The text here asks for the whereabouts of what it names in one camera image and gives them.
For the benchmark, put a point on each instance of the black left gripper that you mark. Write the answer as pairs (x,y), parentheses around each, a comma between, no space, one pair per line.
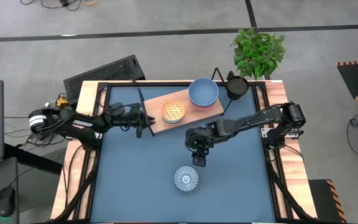
(134,115)

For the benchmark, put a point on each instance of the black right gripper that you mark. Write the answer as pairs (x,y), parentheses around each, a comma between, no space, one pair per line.
(200,149)

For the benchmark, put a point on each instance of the red zigzag patterned bowl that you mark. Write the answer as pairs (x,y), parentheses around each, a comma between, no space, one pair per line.
(186,178)

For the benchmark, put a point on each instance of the light blue star patterned bowl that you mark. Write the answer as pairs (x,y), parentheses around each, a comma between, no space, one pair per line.
(173,110)

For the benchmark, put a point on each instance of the plain red bowl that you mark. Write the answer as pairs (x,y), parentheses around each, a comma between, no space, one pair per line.
(204,108)

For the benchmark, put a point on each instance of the plain blue large bowl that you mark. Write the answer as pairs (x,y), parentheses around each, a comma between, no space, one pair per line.
(203,91)

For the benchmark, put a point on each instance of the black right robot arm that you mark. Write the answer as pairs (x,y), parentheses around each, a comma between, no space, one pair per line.
(244,123)

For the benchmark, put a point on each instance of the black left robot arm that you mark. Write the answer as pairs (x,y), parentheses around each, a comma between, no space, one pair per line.
(82,124)

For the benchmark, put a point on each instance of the blue table mat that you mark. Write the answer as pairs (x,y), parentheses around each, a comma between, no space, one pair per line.
(141,174)

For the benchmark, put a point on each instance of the black perforated floor panel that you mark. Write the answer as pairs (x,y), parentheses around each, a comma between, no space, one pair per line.
(104,73)

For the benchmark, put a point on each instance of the yellow connector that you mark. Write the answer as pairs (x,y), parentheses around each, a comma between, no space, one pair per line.
(62,101)

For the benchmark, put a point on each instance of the black desk leg bar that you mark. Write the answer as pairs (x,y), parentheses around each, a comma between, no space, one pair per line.
(33,158)

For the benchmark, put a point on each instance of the potted green plant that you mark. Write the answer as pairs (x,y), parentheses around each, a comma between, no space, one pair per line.
(256,53)

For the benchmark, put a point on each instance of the black power adapter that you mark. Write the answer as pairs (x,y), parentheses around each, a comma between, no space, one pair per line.
(64,2)

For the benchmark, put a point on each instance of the black computer mouse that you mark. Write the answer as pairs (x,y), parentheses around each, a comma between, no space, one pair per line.
(5,201)

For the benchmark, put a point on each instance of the black table frame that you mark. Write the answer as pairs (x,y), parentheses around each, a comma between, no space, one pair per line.
(102,88)

